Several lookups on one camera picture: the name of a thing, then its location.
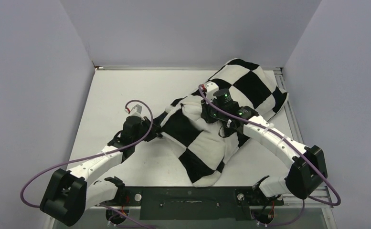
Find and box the black and white checkered pillowcase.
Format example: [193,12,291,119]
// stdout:
[153,58,289,187]

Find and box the white pillow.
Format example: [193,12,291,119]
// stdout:
[162,95,207,130]

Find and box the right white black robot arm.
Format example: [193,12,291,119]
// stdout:
[198,87,327,204]

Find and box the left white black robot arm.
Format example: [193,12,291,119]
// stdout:
[39,115,160,226]

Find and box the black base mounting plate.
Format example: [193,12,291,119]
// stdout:
[104,186,284,220]

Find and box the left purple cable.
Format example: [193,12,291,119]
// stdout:
[20,99,157,229]

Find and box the purple cable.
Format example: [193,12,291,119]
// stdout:
[198,84,341,228]
[20,99,157,229]

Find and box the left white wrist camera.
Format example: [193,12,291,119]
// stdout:
[125,104,142,119]

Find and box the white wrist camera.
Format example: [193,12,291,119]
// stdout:
[125,104,142,119]
[202,81,219,97]

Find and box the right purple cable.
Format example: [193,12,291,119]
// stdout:
[198,84,341,228]

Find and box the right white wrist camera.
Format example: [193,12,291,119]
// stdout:
[202,81,219,97]

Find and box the aluminium frame rail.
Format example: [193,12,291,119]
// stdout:
[42,65,338,229]

